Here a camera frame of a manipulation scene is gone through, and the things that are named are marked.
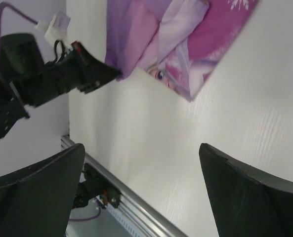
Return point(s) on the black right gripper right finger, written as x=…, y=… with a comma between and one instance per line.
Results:
x=246, y=201

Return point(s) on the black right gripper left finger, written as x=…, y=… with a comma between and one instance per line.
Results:
x=36, y=201

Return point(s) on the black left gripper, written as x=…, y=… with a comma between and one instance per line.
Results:
x=78, y=69

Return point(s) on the purple princess cloth placemat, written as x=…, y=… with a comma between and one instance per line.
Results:
x=178, y=42

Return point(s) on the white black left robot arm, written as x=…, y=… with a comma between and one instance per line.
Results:
x=26, y=80

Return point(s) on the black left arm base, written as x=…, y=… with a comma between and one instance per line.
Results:
x=96, y=186

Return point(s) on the aluminium mounting rail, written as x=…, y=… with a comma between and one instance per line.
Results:
x=138, y=210

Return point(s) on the slotted grey cable duct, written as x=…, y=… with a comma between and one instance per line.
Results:
x=132, y=228

